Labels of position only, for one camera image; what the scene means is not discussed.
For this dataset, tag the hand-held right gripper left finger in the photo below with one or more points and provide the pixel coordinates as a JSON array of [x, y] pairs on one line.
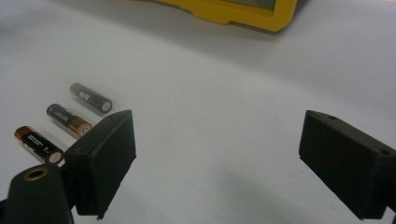
[[99, 161]]

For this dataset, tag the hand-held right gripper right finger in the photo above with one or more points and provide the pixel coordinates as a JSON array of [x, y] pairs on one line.
[[348, 165]]

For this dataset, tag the black and copper battery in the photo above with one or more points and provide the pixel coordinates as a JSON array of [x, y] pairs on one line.
[[88, 97], [67, 119], [37, 143]]

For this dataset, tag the yellow and black organizer cabinet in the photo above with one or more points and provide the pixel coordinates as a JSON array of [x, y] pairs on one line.
[[249, 15]]

